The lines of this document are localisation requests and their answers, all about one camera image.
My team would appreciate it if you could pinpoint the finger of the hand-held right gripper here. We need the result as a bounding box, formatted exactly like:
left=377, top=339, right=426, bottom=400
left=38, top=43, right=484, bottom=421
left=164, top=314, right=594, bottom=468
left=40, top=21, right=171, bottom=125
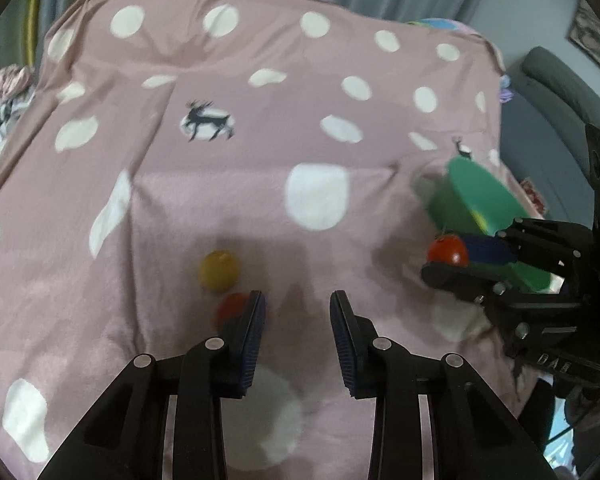
left=420, top=261, right=581, bottom=321
left=462, top=217, right=598, bottom=281

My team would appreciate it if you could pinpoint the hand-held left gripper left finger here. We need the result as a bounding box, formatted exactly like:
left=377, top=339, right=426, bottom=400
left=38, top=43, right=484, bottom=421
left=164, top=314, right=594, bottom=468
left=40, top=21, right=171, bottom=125
left=37, top=289, right=268, bottom=480

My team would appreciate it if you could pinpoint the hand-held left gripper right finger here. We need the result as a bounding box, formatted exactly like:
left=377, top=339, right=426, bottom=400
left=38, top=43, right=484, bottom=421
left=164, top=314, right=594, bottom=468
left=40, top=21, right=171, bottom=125
left=329, top=290, right=556, bottom=480

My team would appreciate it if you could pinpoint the red cherry tomato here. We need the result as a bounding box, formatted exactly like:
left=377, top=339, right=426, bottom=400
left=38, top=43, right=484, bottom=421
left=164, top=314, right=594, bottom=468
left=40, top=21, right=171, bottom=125
left=426, top=232, right=470, bottom=268

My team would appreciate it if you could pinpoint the red tomato with stem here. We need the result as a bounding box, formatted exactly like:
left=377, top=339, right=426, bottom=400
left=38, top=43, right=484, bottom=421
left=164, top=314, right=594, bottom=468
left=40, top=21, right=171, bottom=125
left=215, top=292, right=253, bottom=333

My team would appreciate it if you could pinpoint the green plastic bowl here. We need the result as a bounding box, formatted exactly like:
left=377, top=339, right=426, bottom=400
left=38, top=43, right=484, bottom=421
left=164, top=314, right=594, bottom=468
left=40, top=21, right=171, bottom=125
left=425, top=156, right=553, bottom=295

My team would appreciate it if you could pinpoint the small yellow round fruit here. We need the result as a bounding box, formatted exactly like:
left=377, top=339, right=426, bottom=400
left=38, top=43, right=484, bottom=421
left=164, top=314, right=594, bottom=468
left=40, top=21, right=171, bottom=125
left=198, top=250, right=242, bottom=292

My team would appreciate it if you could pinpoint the person's right forearm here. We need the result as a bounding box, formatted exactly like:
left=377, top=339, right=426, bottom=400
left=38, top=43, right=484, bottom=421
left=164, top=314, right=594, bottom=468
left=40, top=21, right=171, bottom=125
left=550, top=375, right=600, bottom=466

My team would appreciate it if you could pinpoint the red patterned cloth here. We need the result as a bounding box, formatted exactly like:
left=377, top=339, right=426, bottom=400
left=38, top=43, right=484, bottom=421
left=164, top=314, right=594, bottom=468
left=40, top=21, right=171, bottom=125
left=519, top=177, right=551, bottom=216

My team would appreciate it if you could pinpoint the pink polka-dot deer cloth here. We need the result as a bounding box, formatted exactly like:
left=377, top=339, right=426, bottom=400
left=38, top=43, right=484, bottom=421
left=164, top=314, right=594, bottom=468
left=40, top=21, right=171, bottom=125
left=0, top=0, right=556, bottom=480

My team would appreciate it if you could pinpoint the grey chair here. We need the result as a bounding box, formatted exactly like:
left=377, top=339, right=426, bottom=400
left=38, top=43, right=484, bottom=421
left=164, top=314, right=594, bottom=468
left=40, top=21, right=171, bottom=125
left=500, top=46, right=600, bottom=221

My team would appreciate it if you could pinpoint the pastel patterned cloth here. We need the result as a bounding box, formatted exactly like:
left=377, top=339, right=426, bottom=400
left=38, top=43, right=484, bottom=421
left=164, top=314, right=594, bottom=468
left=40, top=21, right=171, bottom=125
left=405, top=17, right=481, bottom=36

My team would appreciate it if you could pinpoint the pink garment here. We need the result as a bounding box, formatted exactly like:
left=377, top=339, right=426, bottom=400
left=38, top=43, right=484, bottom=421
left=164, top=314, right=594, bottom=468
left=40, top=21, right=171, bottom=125
left=0, top=65, right=33, bottom=101

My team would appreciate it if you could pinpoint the shiny gold curtain strip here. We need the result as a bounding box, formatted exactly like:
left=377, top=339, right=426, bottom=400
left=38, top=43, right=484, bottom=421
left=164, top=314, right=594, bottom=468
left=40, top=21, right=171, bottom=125
left=22, top=0, right=48, bottom=68

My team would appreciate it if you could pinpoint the framed wall picture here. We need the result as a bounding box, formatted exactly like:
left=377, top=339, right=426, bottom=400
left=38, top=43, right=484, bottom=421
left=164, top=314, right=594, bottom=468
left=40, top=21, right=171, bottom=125
left=566, top=0, right=600, bottom=86

